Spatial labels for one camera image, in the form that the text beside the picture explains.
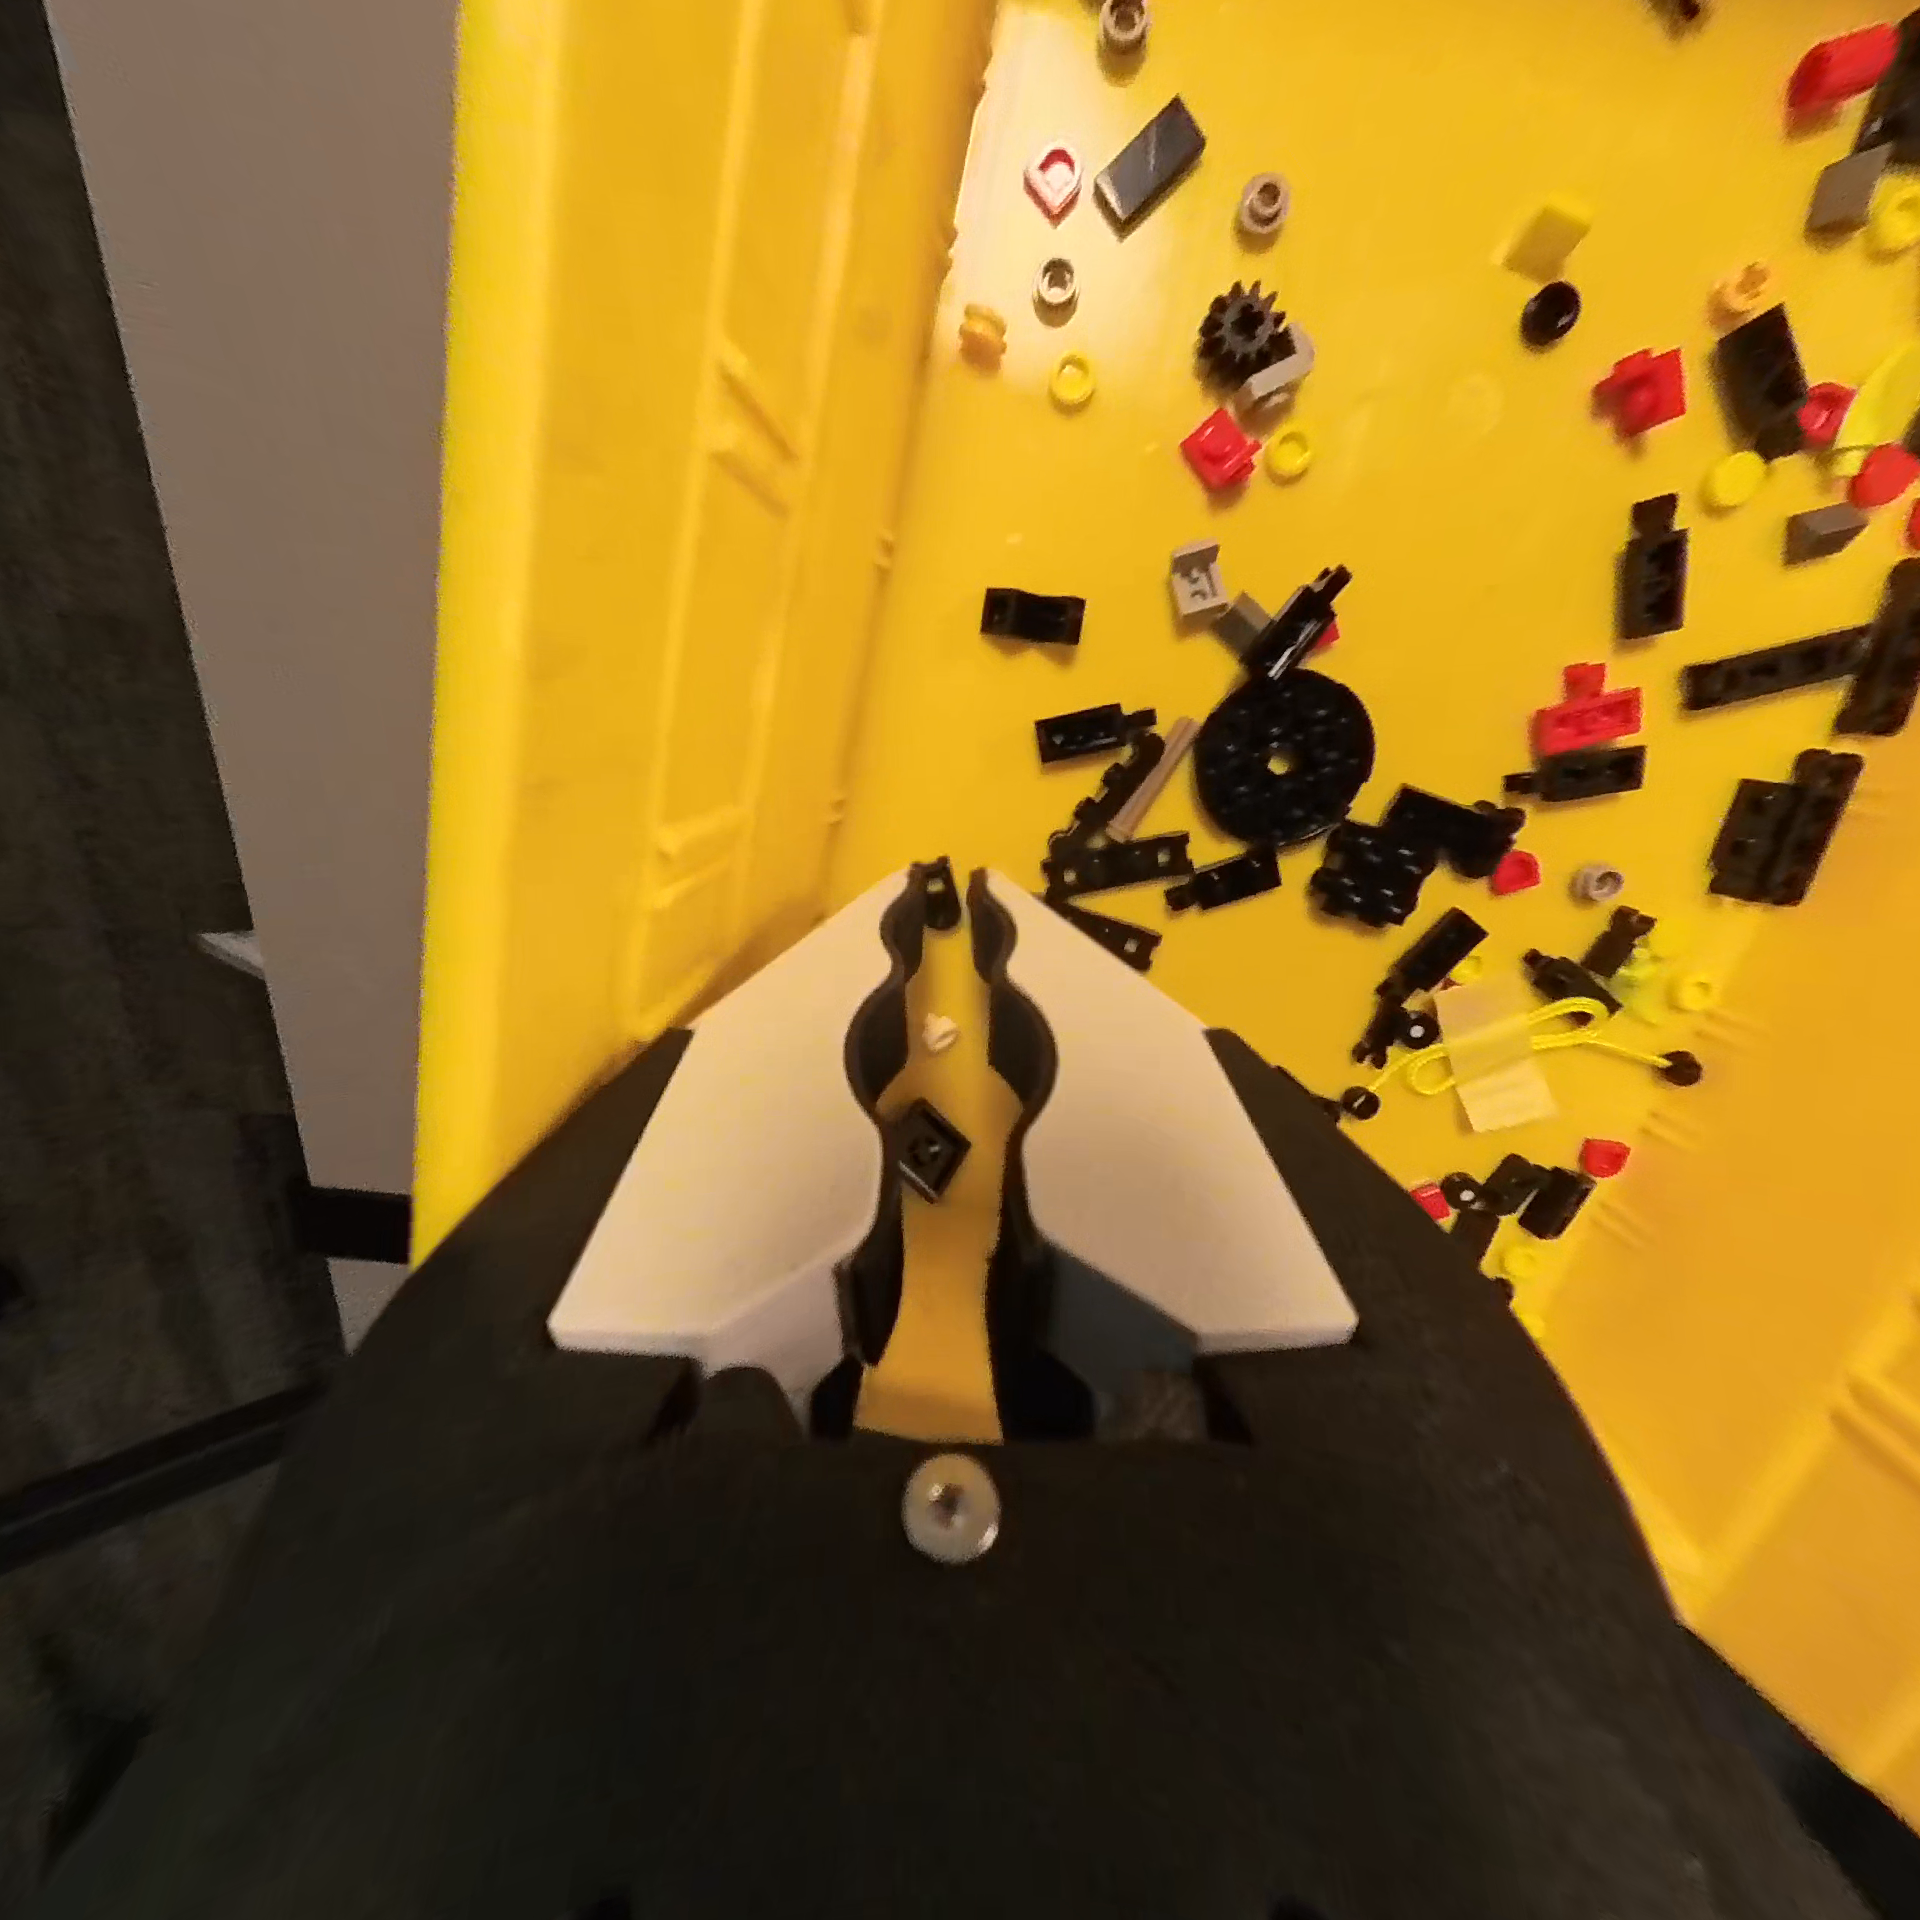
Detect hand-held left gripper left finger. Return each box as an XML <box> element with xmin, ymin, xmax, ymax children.
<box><xmin>546</xmin><ymin>861</ymin><xmax>940</xmax><ymax>1433</ymax></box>

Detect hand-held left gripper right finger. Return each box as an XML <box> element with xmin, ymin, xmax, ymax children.
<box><xmin>967</xmin><ymin>866</ymin><xmax>1362</xmax><ymax>1420</ymax></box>

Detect yellow plastic bin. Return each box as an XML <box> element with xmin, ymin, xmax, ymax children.
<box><xmin>408</xmin><ymin>0</ymin><xmax>1920</xmax><ymax>1840</ymax></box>

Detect pile of lego pieces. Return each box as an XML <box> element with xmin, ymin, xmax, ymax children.
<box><xmin>878</xmin><ymin>0</ymin><xmax>1920</xmax><ymax>1327</ymax></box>

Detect black round lego plate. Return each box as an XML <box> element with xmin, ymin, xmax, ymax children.
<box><xmin>1196</xmin><ymin>666</ymin><xmax>1377</xmax><ymax>846</ymax></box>

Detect black lego gear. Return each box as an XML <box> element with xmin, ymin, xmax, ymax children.
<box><xmin>1196</xmin><ymin>280</ymin><xmax>1296</xmax><ymax>396</ymax></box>

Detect yellow string with paper tag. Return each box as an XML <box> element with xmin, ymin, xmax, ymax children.
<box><xmin>1362</xmin><ymin>976</ymin><xmax>1705</xmax><ymax>1133</ymax></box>

